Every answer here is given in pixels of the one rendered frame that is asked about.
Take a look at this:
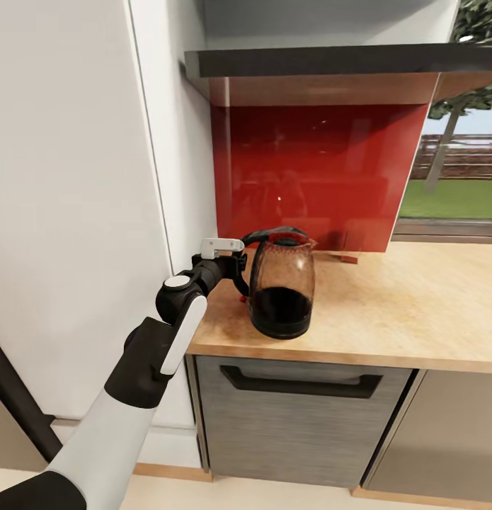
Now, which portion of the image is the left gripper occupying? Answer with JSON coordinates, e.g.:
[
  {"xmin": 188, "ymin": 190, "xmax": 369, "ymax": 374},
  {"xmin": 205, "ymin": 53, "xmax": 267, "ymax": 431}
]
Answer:
[{"xmin": 191, "ymin": 254, "xmax": 247, "ymax": 286}]

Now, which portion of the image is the electric kettle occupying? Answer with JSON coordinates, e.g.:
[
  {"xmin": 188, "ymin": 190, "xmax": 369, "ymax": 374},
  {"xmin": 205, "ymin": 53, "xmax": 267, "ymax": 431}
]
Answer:
[{"xmin": 232, "ymin": 227, "xmax": 318, "ymax": 340}]

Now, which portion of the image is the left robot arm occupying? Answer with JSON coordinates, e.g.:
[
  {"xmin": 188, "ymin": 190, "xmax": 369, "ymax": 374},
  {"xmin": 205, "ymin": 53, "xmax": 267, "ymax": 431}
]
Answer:
[{"xmin": 0, "ymin": 237, "xmax": 247, "ymax": 510}]

